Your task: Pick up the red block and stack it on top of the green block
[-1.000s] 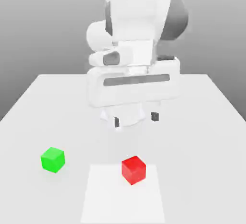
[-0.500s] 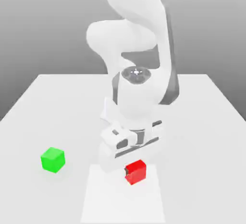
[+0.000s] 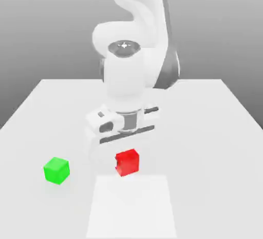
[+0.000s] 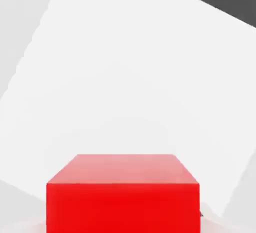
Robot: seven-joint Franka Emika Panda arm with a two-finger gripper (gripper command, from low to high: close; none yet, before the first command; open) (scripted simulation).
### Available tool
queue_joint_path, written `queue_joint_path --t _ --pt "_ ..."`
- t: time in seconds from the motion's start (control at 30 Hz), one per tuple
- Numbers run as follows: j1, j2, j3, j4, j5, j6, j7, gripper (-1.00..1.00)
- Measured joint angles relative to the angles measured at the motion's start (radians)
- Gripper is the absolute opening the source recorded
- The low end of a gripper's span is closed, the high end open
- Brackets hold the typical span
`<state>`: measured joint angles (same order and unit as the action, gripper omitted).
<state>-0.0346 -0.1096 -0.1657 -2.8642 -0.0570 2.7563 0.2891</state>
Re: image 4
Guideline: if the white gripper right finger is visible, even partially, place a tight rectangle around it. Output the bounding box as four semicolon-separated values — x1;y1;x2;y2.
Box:
199;202;239;233

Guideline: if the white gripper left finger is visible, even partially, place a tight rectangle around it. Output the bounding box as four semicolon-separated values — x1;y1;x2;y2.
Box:
11;206;47;233

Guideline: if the small red cube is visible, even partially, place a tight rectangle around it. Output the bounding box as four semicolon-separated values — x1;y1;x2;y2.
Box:
46;153;201;233

